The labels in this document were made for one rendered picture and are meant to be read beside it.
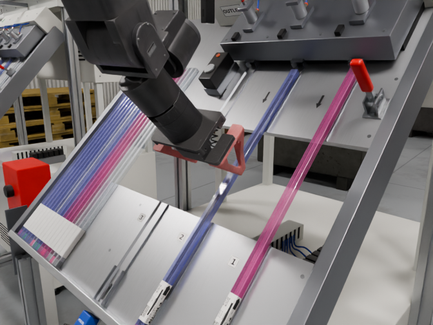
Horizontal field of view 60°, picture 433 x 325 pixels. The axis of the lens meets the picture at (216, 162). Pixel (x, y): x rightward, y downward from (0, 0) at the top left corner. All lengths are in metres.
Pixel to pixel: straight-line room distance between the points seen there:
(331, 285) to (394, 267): 0.54
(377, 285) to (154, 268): 0.52
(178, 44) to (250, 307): 0.34
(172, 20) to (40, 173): 0.90
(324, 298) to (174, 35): 0.36
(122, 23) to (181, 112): 0.14
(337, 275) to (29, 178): 1.00
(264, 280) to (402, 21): 0.43
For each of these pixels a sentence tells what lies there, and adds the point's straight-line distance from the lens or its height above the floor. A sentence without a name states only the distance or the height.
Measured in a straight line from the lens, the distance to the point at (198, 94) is 0.82.
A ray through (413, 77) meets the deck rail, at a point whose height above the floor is 1.07.
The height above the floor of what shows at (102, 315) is 0.73.
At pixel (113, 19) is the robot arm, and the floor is 1.13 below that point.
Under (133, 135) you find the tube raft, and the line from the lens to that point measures 0.84.
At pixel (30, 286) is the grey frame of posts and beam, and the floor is 0.57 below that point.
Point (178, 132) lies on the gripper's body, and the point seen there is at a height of 1.00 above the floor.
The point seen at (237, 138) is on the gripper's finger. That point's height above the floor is 0.99.
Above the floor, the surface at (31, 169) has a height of 0.77.
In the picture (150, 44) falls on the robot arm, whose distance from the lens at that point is 0.42.
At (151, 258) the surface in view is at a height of 0.79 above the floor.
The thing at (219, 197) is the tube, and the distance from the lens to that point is 0.59.
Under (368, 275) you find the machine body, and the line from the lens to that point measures 0.96.
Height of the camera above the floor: 1.09
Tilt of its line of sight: 15 degrees down
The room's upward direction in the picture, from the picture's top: straight up
